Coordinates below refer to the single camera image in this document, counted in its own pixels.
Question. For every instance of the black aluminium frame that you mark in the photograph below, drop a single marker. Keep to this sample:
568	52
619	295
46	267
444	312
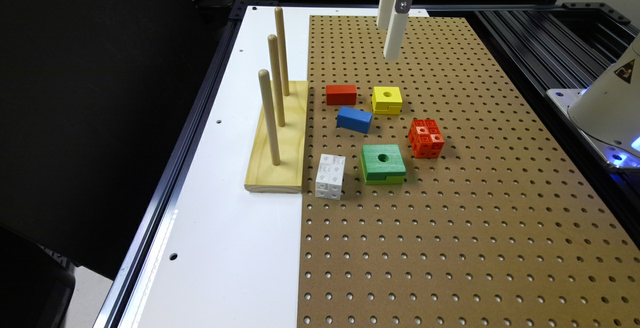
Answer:
209	253

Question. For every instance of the wooden peg base board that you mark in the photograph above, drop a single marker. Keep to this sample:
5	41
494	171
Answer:
264	177

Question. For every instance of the red rectangular block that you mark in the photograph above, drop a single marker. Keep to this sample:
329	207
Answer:
341	94

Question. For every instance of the yellow block with hole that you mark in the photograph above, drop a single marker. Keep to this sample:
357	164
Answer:
387	100

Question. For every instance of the orange-red lattice cube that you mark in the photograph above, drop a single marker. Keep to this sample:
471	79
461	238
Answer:
425	138

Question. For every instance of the brown pegboard sheet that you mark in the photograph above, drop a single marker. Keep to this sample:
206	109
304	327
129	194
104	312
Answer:
501	230

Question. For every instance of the front wooden peg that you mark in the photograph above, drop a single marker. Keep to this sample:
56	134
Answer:
269	115

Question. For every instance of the green block with hole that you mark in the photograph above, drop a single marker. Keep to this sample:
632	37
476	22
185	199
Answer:
382	164

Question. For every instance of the wooden peg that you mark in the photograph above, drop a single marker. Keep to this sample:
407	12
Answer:
277	94
280	29
269	115

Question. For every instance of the middle wooden peg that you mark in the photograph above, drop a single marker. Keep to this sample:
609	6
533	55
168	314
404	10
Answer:
277	94

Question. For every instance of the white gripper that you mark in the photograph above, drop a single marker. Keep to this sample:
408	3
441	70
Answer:
393	16

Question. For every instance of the narrow blue block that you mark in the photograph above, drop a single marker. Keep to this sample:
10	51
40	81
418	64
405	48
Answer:
354	119

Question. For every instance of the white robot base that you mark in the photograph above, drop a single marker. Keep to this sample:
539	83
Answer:
606	113

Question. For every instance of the rear wooden peg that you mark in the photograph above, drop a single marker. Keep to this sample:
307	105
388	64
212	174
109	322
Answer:
280	29

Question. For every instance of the white lattice cube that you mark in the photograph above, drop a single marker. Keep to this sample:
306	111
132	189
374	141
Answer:
329	177

